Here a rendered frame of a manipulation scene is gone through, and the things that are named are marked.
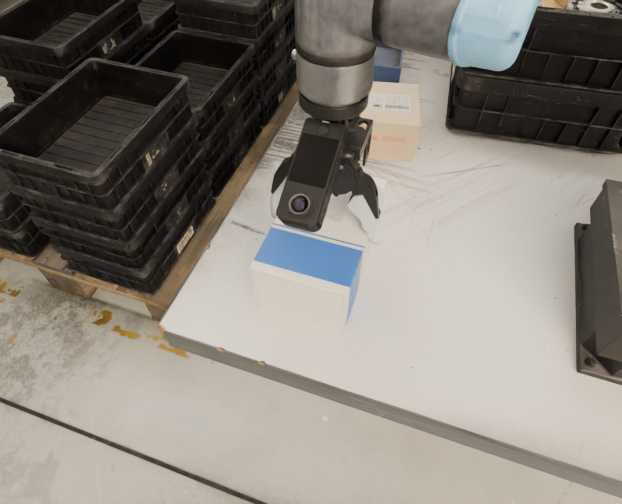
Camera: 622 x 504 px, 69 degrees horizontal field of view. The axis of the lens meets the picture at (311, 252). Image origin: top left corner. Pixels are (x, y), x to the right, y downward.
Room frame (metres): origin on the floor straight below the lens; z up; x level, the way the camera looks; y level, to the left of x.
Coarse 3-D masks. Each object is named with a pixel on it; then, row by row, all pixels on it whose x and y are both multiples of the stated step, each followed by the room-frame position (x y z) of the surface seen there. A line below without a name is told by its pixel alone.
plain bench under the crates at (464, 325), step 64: (448, 64) 0.93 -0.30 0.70; (256, 192) 0.53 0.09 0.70; (448, 192) 0.53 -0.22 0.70; (512, 192) 0.53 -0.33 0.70; (576, 192) 0.53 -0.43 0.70; (384, 256) 0.40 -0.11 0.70; (448, 256) 0.40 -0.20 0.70; (512, 256) 0.40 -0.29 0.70; (192, 320) 0.30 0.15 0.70; (256, 320) 0.30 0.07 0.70; (384, 320) 0.30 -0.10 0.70; (448, 320) 0.30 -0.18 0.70; (512, 320) 0.30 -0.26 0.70; (320, 384) 0.21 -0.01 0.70; (384, 384) 0.21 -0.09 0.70; (448, 384) 0.21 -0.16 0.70; (512, 384) 0.21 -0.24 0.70; (576, 384) 0.21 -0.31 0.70; (512, 448) 0.14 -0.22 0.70; (576, 448) 0.14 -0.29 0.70
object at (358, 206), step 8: (352, 200) 0.38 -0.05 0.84; (360, 200) 0.37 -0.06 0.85; (352, 208) 0.37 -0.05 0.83; (360, 208) 0.37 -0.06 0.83; (368, 208) 0.37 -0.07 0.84; (360, 216) 0.37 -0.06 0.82; (368, 216) 0.37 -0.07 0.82; (368, 224) 0.37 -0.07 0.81; (376, 224) 0.36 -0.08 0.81; (368, 232) 0.37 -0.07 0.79; (376, 232) 0.37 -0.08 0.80; (376, 240) 0.37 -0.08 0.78
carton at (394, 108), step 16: (384, 96) 0.69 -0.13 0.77; (400, 96) 0.69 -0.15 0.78; (416, 96) 0.69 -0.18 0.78; (368, 112) 0.64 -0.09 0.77; (384, 112) 0.64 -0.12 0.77; (400, 112) 0.64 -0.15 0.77; (416, 112) 0.64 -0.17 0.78; (384, 128) 0.62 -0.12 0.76; (400, 128) 0.61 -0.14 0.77; (416, 128) 0.61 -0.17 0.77; (384, 144) 0.61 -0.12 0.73; (400, 144) 0.61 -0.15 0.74; (416, 144) 0.61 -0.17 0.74; (400, 160) 0.61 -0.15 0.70
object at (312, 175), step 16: (304, 128) 0.39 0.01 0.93; (320, 128) 0.39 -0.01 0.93; (336, 128) 0.38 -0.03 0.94; (304, 144) 0.37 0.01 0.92; (320, 144) 0.37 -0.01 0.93; (336, 144) 0.37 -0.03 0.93; (304, 160) 0.36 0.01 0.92; (320, 160) 0.36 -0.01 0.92; (336, 160) 0.36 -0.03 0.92; (288, 176) 0.35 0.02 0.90; (304, 176) 0.34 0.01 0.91; (320, 176) 0.34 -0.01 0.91; (336, 176) 0.35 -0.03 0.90; (288, 192) 0.33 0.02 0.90; (304, 192) 0.33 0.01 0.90; (320, 192) 0.33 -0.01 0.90; (288, 208) 0.31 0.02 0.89; (304, 208) 0.31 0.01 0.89; (320, 208) 0.31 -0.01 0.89; (288, 224) 0.31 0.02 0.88; (304, 224) 0.30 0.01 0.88; (320, 224) 0.31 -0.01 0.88
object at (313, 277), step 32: (384, 192) 0.45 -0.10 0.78; (352, 224) 0.38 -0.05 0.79; (256, 256) 0.33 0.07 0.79; (288, 256) 0.33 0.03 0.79; (320, 256) 0.33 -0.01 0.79; (352, 256) 0.33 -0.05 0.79; (256, 288) 0.31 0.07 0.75; (288, 288) 0.30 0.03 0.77; (320, 288) 0.29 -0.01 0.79; (352, 288) 0.30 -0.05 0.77; (320, 320) 0.29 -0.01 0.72
